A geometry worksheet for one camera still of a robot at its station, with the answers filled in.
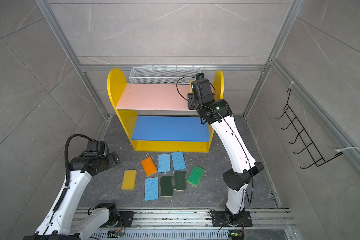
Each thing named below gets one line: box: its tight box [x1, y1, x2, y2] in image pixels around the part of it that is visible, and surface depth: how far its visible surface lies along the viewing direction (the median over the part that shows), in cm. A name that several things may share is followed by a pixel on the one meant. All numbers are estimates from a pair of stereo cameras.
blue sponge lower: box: [144, 177, 159, 201], surface depth 83 cm
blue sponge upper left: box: [158, 153, 171, 173], surface depth 94 cm
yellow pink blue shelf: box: [107, 68, 224, 153], surface depth 90 cm
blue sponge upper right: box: [171, 151, 186, 171], surface depth 95 cm
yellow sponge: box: [121, 170, 137, 191], surface depth 87 cm
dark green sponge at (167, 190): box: [160, 176, 174, 198], surface depth 85 cm
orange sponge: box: [140, 156, 158, 177], surface depth 93 cm
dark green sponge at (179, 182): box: [173, 170, 187, 192], surface depth 87 cm
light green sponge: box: [186, 165, 205, 187], surface depth 89 cm
